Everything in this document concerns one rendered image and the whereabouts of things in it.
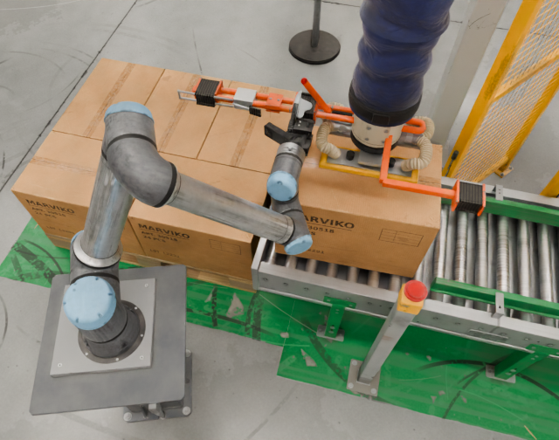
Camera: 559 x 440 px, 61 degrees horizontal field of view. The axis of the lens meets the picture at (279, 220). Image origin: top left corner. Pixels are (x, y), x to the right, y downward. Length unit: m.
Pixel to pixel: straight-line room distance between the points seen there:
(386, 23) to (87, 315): 1.16
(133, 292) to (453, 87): 1.93
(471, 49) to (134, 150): 1.91
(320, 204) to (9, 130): 2.53
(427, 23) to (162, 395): 1.35
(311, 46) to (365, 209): 2.32
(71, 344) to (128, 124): 0.90
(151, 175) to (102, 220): 0.36
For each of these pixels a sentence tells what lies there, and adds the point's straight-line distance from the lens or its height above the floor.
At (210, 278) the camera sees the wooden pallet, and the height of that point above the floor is 0.02.
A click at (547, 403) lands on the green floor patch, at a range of 2.73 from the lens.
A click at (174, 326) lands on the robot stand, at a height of 0.75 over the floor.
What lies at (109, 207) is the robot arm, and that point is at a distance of 1.37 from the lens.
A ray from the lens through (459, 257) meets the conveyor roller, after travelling 2.20.
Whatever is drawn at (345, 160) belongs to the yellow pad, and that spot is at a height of 1.10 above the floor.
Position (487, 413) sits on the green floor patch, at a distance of 2.59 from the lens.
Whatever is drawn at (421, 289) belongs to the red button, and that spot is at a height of 1.04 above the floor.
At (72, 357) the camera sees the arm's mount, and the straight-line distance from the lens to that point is 1.79.
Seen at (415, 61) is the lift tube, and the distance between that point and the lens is 1.38.
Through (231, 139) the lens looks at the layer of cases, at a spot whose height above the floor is 0.54.
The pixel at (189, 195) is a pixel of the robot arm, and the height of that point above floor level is 1.43.
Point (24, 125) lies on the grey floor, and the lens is 3.71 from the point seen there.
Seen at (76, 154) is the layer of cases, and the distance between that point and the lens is 2.59.
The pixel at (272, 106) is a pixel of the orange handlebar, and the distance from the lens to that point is 1.65.
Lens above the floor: 2.36
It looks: 57 degrees down
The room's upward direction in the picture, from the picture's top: straight up
